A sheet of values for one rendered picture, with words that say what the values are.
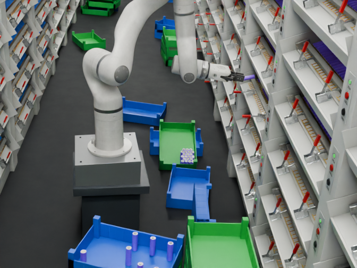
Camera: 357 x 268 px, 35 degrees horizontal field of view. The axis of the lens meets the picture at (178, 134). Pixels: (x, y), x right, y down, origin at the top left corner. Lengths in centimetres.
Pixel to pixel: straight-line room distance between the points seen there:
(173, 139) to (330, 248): 177
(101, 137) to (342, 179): 120
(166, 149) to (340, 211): 177
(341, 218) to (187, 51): 122
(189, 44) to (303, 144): 86
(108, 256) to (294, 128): 73
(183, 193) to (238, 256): 106
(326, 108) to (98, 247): 82
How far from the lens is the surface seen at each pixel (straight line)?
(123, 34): 224
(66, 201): 278
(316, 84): 173
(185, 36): 246
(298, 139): 184
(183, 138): 318
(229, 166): 300
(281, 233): 206
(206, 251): 183
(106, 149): 237
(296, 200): 188
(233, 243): 188
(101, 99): 229
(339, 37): 153
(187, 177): 298
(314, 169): 168
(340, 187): 145
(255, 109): 250
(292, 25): 199
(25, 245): 252
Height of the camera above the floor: 154
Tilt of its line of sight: 27 degrees down
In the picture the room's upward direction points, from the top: 4 degrees clockwise
